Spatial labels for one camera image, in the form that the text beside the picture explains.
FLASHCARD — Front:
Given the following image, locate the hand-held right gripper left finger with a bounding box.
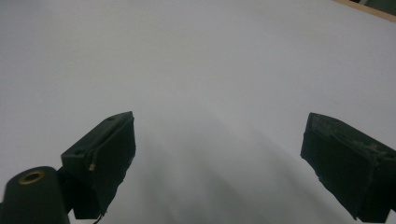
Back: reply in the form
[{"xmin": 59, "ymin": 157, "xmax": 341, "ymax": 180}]
[{"xmin": 60, "ymin": 110, "xmax": 137, "ymax": 220}]

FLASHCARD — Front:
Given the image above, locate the wooden table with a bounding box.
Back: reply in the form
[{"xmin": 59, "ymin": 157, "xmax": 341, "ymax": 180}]
[{"xmin": 332, "ymin": 0, "xmax": 396, "ymax": 23}]

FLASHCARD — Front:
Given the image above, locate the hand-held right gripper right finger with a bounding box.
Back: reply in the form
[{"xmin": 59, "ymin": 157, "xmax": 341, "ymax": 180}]
[{"xmin": 300, "ymin": 112, "xmax": 396, "ymax": 224}]

